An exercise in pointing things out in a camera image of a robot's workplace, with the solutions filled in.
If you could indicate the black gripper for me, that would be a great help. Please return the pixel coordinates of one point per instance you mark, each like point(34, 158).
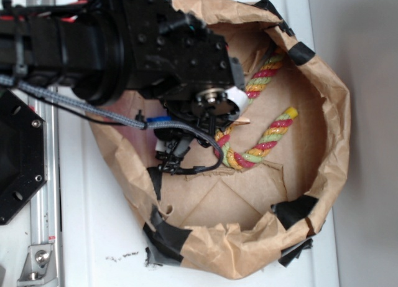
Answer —
point(183, 64)

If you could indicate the orange spiral sea shell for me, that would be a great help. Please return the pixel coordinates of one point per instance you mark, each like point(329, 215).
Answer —
point(241, 121)

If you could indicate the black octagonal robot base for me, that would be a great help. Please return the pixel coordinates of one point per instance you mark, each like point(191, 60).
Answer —
point(22, 155)

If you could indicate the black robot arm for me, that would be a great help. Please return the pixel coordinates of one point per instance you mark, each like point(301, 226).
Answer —
point(102, 48)

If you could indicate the brown paper bag tray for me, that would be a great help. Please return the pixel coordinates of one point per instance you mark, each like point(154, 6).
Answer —
point(288, 165)

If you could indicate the white plastic tray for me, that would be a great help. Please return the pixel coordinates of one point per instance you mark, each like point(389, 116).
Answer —
point(103, 244)

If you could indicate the aluminium extrusion rail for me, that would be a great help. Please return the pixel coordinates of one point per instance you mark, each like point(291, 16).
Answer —
point(45, 210)

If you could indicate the metal corner bracket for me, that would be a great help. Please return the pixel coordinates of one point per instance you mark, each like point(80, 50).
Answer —
point(39, 267)

